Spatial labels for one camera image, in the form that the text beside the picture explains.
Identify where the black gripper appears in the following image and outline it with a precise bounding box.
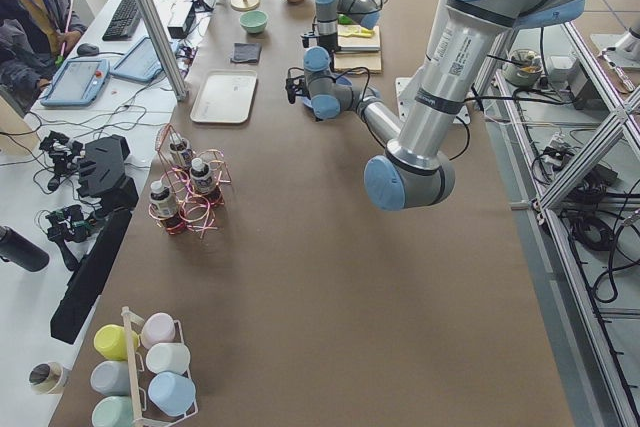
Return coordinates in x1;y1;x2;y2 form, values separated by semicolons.
307;95;325;122
318;33;340;53

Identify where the steel muddler black tip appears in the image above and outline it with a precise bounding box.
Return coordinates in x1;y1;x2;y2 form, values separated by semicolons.
336;45;380;54

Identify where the yellow plastic knife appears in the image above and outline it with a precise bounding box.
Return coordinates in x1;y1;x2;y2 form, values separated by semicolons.
338;28;375;38

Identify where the green lime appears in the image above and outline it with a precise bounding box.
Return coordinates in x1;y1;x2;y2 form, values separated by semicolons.
338;14;353;25

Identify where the wooden cutting board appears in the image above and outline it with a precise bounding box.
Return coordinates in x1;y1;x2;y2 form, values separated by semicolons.
334;24;382;73

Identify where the mint green bowl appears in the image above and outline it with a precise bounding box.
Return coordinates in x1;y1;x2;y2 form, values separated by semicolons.
239;10;269;34

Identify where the grey folded cloth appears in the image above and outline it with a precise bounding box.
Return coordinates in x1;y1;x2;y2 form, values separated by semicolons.
230;42;262;64

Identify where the cream rabbit tray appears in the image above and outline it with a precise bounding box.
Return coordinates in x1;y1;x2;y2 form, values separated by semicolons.
190;69;257;125

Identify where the right back drink bottle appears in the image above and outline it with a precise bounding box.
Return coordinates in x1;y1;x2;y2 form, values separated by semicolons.
190;157;215;196

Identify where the drink bottle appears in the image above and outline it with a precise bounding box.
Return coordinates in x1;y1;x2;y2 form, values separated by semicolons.
169;133;192;168
150;180;178;219
190;157;215;196

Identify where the left back drink bottle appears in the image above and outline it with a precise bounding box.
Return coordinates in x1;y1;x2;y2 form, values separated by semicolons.
169;133;192;168

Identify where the front drink bottle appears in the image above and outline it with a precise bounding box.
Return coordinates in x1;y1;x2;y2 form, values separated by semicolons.
150;180;178;219

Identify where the blue teach pendant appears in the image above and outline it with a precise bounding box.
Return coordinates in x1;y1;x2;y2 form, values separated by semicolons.
110;36;163;83
40;58;110;107

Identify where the black keyboard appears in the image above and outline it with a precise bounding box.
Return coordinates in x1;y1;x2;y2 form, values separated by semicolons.
102;0;141;41

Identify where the pink cup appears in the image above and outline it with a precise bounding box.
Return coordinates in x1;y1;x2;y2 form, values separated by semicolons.
140;312;176;349

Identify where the white cup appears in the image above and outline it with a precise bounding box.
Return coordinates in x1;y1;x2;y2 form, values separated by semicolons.
146;343;191;375

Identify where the seated person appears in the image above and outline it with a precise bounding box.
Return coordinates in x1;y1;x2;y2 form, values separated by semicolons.
1;0;86;113

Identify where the yellow cup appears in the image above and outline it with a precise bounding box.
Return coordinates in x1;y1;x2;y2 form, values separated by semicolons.
93;324;127;361

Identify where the light blue cup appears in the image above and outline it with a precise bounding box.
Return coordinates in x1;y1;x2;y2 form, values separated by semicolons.
148;372;196;417

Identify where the black water bottle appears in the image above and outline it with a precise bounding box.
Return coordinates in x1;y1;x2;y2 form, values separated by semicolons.
1;226;49;272

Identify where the grey cup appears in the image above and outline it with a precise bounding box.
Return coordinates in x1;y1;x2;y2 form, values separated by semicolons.
90;360;130;396

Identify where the mint cup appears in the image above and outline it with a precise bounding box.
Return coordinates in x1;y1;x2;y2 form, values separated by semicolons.
91;396;133;427

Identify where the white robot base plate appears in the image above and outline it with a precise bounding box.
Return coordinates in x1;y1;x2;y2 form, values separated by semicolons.
394;76;472;125

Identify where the copper wire bottle rack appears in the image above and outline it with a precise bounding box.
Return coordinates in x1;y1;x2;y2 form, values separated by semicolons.
148;123;231;236

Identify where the white wire cup rack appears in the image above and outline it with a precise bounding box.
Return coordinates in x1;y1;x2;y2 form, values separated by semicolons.
121;306;199;427

